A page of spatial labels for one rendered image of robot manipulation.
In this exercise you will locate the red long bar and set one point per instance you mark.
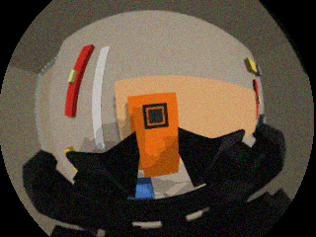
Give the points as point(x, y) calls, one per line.
point(74, 80)
point(258, 100)

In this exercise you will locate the tan rectangular panel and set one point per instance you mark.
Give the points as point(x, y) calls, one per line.
point(205, 106)

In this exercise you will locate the blue shallow tray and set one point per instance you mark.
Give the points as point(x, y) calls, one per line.
point(144, 189)

